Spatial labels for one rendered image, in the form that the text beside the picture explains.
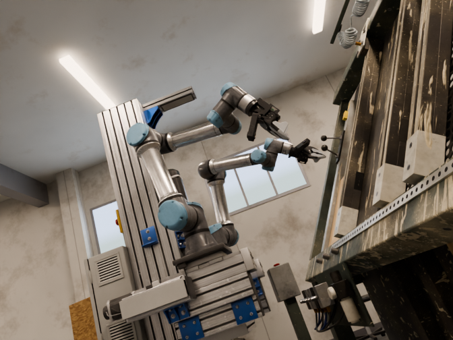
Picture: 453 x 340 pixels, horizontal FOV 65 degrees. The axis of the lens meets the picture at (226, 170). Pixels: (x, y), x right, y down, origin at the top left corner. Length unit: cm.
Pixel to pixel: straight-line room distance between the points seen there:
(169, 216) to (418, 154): 92
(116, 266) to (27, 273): 518
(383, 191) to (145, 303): 93
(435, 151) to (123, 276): 138
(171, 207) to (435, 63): 102
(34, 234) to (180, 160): 280
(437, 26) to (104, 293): 166
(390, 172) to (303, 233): 441
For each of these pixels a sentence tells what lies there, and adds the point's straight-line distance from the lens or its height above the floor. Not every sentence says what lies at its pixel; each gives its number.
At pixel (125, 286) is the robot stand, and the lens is 180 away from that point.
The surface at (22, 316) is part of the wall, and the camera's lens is 693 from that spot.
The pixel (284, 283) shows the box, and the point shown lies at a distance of 205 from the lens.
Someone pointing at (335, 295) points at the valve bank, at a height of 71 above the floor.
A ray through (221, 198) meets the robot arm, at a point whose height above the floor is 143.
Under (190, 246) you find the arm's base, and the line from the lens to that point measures 156.
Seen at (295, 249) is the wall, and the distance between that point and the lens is 552.
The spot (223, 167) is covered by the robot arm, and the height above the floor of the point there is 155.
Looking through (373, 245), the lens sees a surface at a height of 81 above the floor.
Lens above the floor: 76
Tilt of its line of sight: 21 degrees up
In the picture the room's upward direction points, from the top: 20 degrees counter-clockwise
